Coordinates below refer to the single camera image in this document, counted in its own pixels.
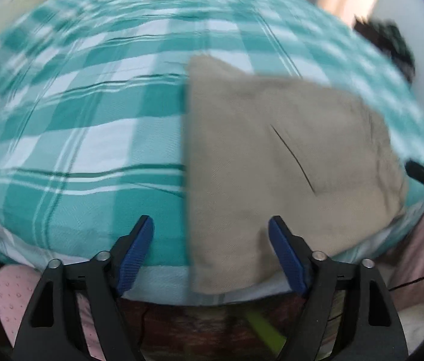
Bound patterned floor rug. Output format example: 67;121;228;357
121;292;348;361

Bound teal plaid bed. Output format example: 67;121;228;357
0;0;424;306

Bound khaki pants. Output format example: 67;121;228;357
186;55;407;295

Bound pile of dark clothes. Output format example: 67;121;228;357
354;17;416;85

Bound pink dotted pajama trousers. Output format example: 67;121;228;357
0;215;424;342

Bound black cable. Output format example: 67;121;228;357
388;257;424;292

